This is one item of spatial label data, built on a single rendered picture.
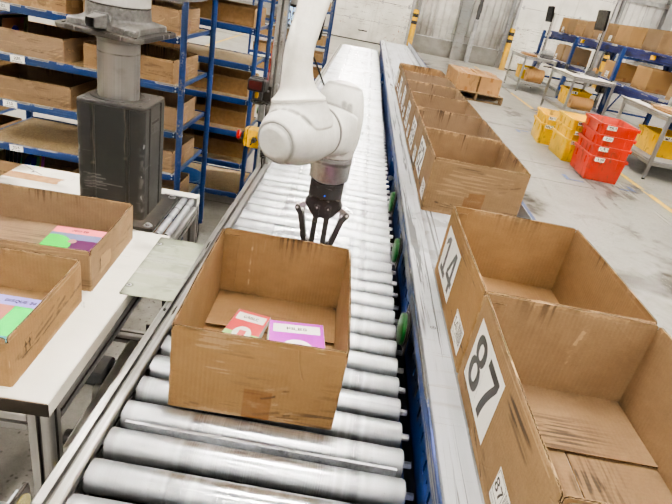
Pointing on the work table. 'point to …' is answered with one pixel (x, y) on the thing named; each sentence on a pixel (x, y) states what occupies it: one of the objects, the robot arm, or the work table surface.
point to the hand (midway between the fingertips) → (313, 259)
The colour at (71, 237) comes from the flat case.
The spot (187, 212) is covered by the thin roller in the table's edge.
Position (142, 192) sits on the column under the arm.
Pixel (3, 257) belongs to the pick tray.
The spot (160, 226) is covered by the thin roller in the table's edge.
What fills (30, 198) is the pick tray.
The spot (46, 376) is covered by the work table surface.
